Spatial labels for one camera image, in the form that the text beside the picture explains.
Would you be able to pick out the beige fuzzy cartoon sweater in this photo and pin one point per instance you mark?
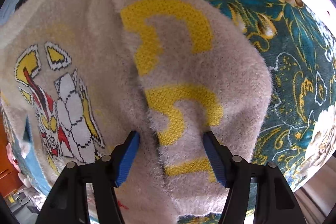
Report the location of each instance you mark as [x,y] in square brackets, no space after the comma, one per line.
[78,75]

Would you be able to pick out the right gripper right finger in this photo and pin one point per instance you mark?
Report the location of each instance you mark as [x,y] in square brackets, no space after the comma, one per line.
[265,185]

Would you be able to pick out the teal floral bed blanket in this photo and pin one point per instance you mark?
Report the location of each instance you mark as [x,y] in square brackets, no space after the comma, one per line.
[298,130]

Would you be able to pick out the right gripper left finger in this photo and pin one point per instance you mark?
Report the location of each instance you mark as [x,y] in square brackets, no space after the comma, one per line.
[67,201]

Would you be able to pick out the orange wooden headboard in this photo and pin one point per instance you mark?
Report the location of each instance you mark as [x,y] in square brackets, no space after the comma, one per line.
[9,180]

